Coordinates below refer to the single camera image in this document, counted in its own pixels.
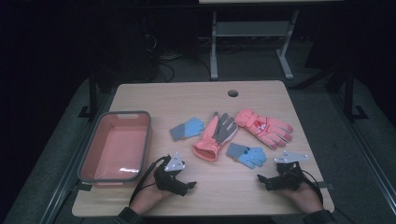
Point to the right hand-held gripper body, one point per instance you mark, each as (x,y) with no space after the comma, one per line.
(289,177)

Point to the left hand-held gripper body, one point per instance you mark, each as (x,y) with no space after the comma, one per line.
(168,177)

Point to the small blue glove with dots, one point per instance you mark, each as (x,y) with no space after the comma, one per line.
(249,155)

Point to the pink glove with grey palm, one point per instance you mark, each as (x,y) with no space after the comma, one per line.
(208,140)

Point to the pink ski glove red print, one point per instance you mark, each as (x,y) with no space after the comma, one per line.
(264,127)

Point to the small blue grey knit glove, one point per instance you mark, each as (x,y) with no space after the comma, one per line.
(186,129)

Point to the pink basin with grey rim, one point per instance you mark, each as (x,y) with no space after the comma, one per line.
(115,149)

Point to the person's right hand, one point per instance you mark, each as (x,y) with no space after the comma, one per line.
(306,199)

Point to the person's left hand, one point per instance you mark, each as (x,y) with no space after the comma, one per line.
(146,197)

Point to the black tape strip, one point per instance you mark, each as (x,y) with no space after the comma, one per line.
(83,186)
(326,185)

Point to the white metal stand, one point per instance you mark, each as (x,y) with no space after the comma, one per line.
(249,28)

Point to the grey metal floor rail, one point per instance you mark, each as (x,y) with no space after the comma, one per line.
(364,146)
(71,161)

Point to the black metal post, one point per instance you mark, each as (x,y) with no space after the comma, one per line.
(348,93)
(92,93)

